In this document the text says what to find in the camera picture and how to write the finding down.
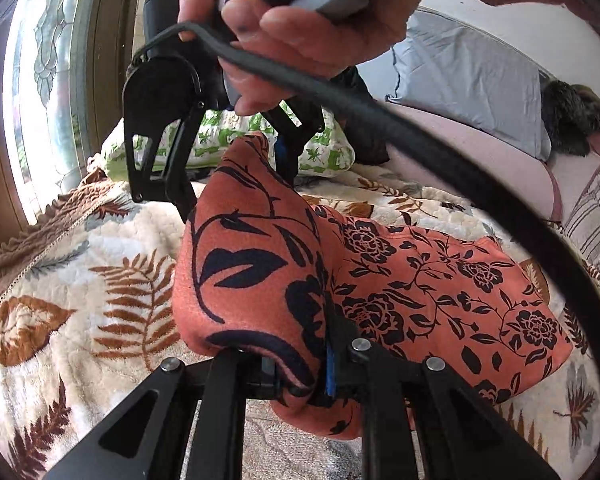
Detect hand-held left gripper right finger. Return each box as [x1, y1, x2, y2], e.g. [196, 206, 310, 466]
[322, 305, 561, 480]

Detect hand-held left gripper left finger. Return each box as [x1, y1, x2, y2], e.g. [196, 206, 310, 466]
[45, 351, 282, 480]

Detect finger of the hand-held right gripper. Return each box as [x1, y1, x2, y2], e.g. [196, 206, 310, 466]
[267, 100, 326, 188]
[124, 102, 205, 223]

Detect orange floral garment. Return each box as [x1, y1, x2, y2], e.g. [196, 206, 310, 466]
[172, 132, 573, 441]

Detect person's right hand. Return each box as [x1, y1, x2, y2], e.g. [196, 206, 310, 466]
[177, 0, 431, 117]

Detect green patterned pillow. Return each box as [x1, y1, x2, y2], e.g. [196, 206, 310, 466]
[101, 110, 356, 178]

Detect black cloth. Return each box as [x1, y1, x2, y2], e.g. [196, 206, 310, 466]
[330, 65, 391, 166]

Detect leaf-print fleece blanket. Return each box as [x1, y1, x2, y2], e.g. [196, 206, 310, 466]
[0, 162, 600, 480]

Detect brown fringed bedspread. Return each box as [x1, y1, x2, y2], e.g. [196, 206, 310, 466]
[0, 167, 131, 311]

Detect stained glass window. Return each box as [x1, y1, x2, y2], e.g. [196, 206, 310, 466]
[2, 0, 98, 226]

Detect grey-blue pillow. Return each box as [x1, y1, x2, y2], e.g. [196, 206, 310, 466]
[385, 10, 553, 161]

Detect pink quilted pillow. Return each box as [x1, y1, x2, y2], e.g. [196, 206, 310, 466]
[380, 102, 600, 226]

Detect dark furry cloth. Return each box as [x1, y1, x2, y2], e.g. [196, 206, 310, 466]
[542, 80, 600, 156]

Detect striped pillow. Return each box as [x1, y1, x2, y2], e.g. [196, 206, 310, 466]
[562, 170, 600, 301]

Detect black cable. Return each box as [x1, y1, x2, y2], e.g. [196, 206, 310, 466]
[130, 20, 600, 361]

